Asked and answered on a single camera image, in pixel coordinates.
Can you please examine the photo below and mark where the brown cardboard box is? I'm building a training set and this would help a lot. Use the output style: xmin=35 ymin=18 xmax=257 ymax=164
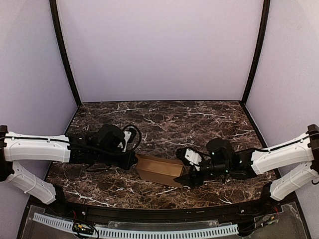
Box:
xmin=136 ymin=154 xmax=187 ymax=188

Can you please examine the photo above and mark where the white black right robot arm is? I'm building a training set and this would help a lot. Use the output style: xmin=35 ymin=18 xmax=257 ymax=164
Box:
xmin=174 ymin=124 xmax=319 ymax=201

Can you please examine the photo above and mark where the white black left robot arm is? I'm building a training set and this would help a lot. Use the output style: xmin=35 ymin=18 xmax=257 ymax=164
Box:
xmin=0 ymin=124 xmax=142 ymax=205

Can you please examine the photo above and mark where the small green circuit board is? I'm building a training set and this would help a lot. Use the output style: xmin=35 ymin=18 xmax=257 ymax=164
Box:
xmin=72 ymin=223 xmax=94 ymax=235

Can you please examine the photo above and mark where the right small circuit board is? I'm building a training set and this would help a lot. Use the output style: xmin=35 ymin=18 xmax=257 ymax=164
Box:
xmin=259 ymin=216 xmax=279 ymax=227

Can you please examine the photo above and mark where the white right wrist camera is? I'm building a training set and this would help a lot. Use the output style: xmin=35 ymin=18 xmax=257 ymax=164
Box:
xmin=184 ymin=148 xmax=202 ymax=171

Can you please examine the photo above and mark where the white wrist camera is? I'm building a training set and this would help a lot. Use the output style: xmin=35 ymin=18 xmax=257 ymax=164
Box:
xmin=118 ymin=131 xmax=132 ymax=152
xmin=184 ymin=148 xmax=202 ymax=171

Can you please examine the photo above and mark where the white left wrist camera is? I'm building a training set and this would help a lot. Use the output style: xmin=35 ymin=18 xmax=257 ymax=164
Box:
xmin=118 ymin=131 xmax=132 ymax=152

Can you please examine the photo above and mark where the black front table rail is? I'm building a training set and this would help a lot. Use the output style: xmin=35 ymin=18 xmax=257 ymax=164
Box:
xmin=44 ymin=194 xmax=297 ymax=226

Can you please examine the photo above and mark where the white slotted cable duct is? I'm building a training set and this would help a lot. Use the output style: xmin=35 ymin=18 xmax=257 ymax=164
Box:
xmin=32 ymin=212 xmax=239 ymax=239

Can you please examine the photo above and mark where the black left frame post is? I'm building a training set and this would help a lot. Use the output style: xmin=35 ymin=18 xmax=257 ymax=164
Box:
xmin=49 ymin=0 xmax=82 ymax=108

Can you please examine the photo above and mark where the black frame post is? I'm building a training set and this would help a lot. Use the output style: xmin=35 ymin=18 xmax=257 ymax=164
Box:
xmin=49 ymin=0 xmax=82 ymax=108
xmin=241 ymin=0 xmax=271 ymax=107

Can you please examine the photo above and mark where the black right frame post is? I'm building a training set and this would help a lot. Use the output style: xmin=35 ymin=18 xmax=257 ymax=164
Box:
xmin=241 ymin=0 xmax=271 ymax=107

